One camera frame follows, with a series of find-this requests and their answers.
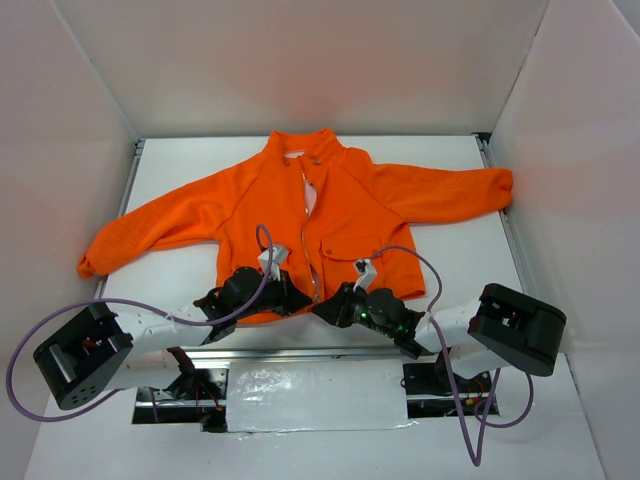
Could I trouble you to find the orange zip jacket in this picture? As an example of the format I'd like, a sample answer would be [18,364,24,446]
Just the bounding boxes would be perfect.
[77,129,513,302]

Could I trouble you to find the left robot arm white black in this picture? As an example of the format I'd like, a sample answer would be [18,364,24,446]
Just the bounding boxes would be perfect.
[33,267,312,410]

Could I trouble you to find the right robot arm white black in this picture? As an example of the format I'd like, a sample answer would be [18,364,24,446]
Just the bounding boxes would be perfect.
[312,283,567,391]

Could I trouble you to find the white cover board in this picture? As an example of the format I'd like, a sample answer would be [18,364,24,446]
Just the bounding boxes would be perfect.
[226,359,409,433]

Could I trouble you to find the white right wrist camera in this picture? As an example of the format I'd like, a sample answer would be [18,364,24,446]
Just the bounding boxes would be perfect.
[353,258,377,291]

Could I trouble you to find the aluminium table rail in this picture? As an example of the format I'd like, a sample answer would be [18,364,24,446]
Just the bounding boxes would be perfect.
[74,344,556,364]

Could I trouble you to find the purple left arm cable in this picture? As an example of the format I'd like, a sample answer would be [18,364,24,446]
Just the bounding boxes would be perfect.
[4,223,276,424]

